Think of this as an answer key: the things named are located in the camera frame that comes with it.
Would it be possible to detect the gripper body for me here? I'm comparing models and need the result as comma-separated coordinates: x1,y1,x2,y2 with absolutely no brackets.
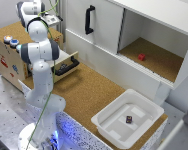
44,13,64,28

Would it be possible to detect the wooden drawer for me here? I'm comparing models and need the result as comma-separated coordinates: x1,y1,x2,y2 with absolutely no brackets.
49,49,81,83

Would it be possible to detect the wooden drawer box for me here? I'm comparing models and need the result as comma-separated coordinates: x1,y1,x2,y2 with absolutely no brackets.
0,21,65,92

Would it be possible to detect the pink block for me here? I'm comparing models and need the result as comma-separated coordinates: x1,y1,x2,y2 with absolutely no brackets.
137,53,146,62

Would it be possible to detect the purple block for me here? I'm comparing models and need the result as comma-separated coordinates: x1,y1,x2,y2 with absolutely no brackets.
125,115,134,125

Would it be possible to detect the blue button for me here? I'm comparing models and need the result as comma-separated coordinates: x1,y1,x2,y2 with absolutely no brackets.
9,38,20,48

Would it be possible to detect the white sliding door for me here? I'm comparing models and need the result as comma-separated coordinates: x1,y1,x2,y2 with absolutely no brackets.
65,0,125,55

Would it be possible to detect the white cabinet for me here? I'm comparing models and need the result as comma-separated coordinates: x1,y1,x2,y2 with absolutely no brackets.
62,0,188,108

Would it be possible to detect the white plastic box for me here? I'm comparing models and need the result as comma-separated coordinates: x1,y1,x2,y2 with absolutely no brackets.
90,88,166,150

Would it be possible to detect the black door handle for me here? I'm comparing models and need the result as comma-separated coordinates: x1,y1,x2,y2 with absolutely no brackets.
84,4,96,36

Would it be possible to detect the black drawer handle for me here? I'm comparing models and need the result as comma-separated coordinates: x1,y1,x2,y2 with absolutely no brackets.
54,56,81,77

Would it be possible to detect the green cable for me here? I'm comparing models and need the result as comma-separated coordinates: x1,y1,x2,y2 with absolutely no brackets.
25,0,61,150

